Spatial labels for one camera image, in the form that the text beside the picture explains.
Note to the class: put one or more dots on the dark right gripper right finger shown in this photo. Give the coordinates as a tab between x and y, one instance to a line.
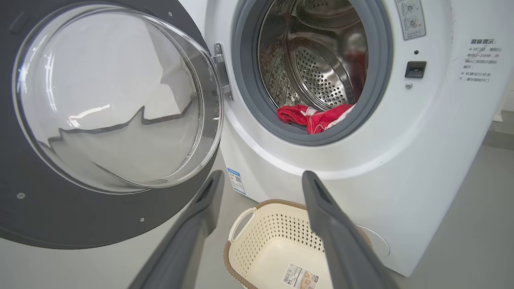
341	249

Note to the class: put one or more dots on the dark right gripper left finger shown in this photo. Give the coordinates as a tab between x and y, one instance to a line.
188	249

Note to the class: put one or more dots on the red and white garment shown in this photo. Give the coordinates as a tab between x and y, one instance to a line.
327	118
291	113

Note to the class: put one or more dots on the washing machine door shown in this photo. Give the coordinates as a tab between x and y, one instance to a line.
60	216

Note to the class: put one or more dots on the white printed instruction label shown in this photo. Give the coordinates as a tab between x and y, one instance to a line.
299	277

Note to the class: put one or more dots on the cream perforated basket brown rim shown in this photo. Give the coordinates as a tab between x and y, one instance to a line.
277	249

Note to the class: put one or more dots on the white front-load washing machine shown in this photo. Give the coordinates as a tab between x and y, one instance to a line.
401	160

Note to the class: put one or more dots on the steel perforated washer drum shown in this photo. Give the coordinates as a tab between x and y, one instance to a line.
321	72

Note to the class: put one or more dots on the metal door hinge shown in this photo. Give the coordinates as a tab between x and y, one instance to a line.
223	72

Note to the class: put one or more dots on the black door latch socket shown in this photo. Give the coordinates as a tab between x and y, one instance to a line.
415	69

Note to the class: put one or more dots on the round white filter cover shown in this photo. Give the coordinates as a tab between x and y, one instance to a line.
379	245

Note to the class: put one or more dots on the blue energy label sticker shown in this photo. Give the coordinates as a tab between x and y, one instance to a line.
236	181

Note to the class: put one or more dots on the black printed text notice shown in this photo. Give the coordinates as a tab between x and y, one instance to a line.
480	60

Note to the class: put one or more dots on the grey warning sticker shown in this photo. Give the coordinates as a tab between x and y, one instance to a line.
410	18

